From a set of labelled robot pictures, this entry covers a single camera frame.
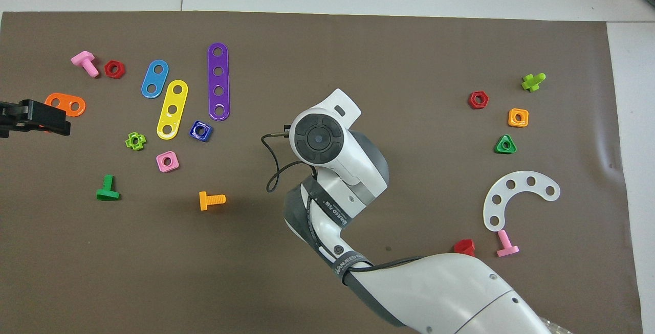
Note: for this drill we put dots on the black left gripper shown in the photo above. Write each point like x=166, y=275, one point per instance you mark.
x=10, y=119

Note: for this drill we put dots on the dark blue square nut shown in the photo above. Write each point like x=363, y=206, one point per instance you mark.
x=192, y=129

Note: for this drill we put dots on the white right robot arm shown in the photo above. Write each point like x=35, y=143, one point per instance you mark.
x=440, y=293

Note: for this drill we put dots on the pink square-head screw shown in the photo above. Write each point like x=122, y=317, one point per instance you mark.
x=83, y=59
x=504, y=239

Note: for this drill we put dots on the red hex nut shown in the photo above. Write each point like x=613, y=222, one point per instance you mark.
x=107, y=68
x=472, y=103

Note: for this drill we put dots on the light green cross nut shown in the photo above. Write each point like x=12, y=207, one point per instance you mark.
x=128, y=142

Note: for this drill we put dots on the dark green screw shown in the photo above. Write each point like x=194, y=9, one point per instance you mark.
x=107, y=183

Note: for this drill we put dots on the pink square nut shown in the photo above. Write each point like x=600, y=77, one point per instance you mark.
x=160, y=166

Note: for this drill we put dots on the orange screw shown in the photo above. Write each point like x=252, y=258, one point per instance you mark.
x=215, y=200

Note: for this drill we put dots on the red hex-head screw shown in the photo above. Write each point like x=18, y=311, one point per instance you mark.
x=464, y=246

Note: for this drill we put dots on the green triangle nut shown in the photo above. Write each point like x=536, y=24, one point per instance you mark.
x=510, y=150

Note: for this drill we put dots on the orange square nut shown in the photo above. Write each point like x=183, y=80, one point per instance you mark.
x=511, y=122

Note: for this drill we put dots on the light green cross screw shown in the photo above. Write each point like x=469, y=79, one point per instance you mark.
x=532, y=83

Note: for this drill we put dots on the orange three-hole corner plate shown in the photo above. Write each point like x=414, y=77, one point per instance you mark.
x=65, y=104

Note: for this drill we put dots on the blue two-hole plate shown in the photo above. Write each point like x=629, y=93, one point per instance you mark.
x=155, y=79

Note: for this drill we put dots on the yellow three-hole plate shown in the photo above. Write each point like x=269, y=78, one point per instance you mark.
x=175, y=99

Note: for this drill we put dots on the purple four-hole plate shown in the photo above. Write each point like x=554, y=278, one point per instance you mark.
x=218, y=81

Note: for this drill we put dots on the brown table mat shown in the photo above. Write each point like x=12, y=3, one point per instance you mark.
x=153, y=262

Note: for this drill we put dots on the white curved five-hole plate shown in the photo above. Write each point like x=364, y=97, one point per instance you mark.
x=503, y=192

